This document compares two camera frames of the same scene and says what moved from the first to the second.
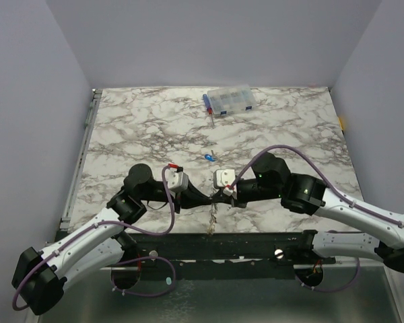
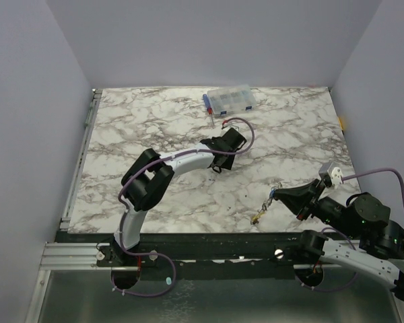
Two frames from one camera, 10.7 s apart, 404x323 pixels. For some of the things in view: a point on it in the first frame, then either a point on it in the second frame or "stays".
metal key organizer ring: [213, 218] to [266, 204]
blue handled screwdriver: [208, 107] stays
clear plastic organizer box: [229, 101] stays
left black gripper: [192, 197] to [227, 165]
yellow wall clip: [341, 124] stays
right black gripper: [234, 198] to [310, 202]
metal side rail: [65, 221] stays
